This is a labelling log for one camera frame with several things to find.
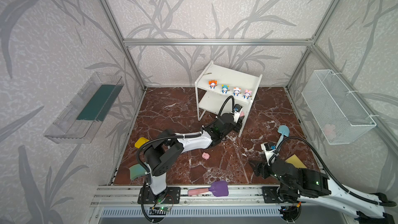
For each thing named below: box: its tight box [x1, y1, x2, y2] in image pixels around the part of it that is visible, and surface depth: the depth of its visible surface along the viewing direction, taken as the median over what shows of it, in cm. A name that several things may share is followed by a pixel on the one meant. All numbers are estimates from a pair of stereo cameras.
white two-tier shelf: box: [194, 60, 263, 138], surface depth 78 cm
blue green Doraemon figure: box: [221, 84, 230, 94], surface depth 72 cm
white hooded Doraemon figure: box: [232, 87, 242, 97], surface depth 71 cm
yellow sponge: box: [285, 154, 308, 169], surface depth 85 cm
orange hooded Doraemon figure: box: [208, 79, 218, 90], surface depth 74 cm
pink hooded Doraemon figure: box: [243, 89, 253, 100], surface depth 69 cm
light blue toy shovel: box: [275, 124, 290, 149], surface depth 98 cm
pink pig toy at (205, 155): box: [201, 151, 210, 161], surface depth 86 cm
